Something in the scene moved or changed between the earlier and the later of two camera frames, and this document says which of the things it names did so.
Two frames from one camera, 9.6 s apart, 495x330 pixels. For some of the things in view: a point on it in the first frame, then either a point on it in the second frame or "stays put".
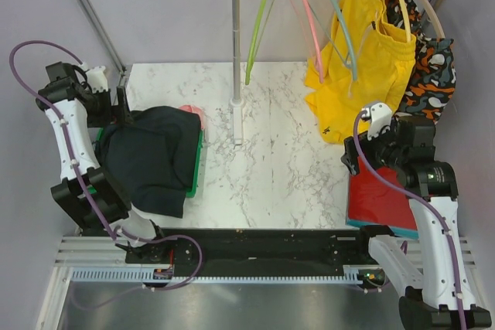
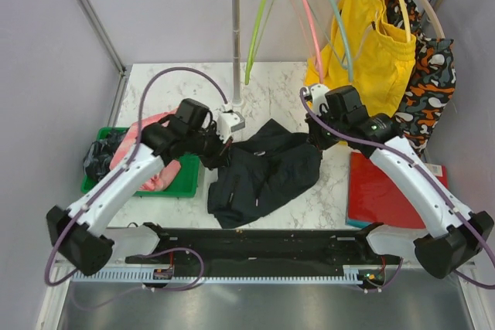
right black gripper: x=350 y=156 → x=315 y=136
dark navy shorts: x=153 y=153 → x=259 y=174
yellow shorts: x=368 y=60 stays put
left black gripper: x=121 y=113 → x=217 y=159
